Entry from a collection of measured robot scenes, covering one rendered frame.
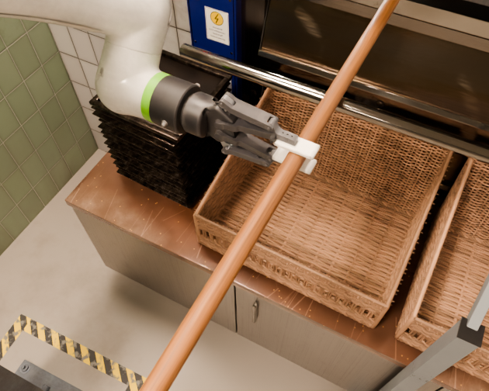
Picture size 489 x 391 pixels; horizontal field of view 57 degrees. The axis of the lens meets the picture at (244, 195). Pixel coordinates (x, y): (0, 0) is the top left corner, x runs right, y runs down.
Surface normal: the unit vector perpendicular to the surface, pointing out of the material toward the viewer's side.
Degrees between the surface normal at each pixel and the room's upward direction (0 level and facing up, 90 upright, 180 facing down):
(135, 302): 0
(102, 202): 0
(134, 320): 0
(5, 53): 90
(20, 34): 90
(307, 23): 70
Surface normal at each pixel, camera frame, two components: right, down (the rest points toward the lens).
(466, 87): -0.43, 0.49
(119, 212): 0.00, -0.57
